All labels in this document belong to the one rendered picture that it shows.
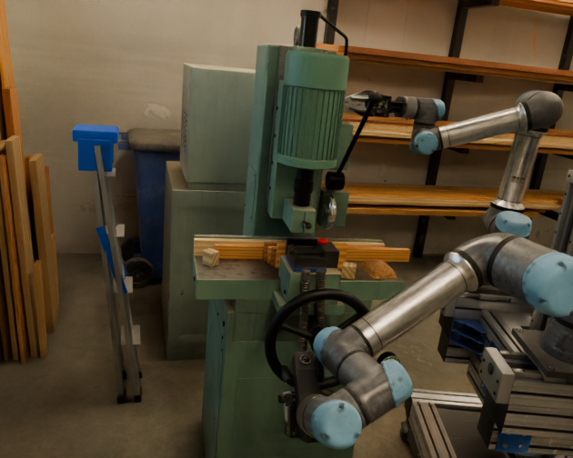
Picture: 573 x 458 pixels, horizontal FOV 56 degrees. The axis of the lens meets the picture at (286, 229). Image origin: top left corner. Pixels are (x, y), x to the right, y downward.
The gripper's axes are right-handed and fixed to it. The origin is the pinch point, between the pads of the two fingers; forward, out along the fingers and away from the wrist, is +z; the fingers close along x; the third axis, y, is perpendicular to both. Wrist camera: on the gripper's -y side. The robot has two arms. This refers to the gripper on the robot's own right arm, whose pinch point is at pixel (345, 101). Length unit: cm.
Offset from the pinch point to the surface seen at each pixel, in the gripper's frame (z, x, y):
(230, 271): 41, 46, 42
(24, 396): 116, 136, -31
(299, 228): 21, 35, 37
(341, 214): 1.8, 35.8, 16.9
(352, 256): 2, 45, 33
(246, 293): 37, 50, 48
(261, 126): 30.8, 8.9, 13.5
